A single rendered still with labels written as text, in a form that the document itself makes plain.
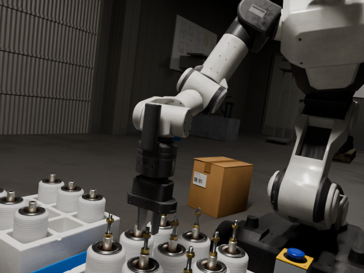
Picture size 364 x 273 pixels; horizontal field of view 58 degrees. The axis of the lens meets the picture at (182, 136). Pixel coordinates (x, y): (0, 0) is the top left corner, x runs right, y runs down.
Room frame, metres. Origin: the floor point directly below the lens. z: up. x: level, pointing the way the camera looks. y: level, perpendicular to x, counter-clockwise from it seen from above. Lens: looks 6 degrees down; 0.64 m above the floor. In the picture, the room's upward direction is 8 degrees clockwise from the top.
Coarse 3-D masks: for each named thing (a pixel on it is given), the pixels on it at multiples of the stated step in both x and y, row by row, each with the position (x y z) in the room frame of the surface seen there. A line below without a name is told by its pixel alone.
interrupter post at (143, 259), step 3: (141, 252) 0.73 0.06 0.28; (141, 255) 0.72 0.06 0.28; (144, 255) 0.72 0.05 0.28; (147, 255) 0.72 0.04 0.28; (141, 258) 0.72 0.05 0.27; (144, 258) 0.72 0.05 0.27; (147, 258) 0.72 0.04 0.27; (141, 261) 0.72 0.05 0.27; (144, 261) 0.72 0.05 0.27; (147, 261) 0.72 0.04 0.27; (141, 264) 0.72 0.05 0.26; (144, 264) 0.72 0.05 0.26; (147, 264) 0.72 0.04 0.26; (141, 267) 0.72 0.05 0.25; (144, 267) 0.72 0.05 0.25
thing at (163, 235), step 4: (148, 224) 0.98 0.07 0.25; (160, 232) 0.94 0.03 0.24; (164, 232) 0.95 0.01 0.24; (168, 232) 0.95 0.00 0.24; (176, 232) 0.98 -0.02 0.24; (156, 236) 0.95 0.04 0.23; (160, 236) 0.94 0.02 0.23; (164, 236) 0.95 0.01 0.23; (168, 236) 0.95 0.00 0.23; (156, 240) 0.95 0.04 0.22; (160, 240) 0.94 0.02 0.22; (164, 240) 0.95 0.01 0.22; (168, 240) 0.95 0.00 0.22; (156, 244) 0.95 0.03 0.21
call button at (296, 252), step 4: (292, 248) 0.75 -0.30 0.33; (288, 252) 0.73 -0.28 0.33; (292, 252) 0.73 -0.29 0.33; (296, 252) 0.73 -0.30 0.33; (300, 252) 0.73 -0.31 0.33; (288, 256) 0.74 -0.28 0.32; (292, 256) 0.72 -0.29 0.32; (296, 256) 0.72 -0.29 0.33; (300, 256) 0.72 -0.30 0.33; (304, 256) 0.73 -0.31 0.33; (296, 260) 0.72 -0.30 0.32; (300, 260) 0.72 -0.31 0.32
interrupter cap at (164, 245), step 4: (160, 244) 0.84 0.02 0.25; (164, 244) 0.85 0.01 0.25; (180, 244) 0.86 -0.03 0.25; (160, 248) 0.82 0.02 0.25; (164, 248) 0.83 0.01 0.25; (180, 248) 0.84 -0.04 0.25; (184, 248) 0.84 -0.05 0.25; (160, 252) 0.80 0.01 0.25; (164, 252) 0.80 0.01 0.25; (168, 252) 0.80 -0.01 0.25; (172, 252) 0.81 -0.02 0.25; (176, 252) 0.81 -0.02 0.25; (180, 252) 0.81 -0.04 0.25; (184, 252) 0.81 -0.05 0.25; (172, 256) 0.79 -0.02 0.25; (176, 256) 0.79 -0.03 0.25
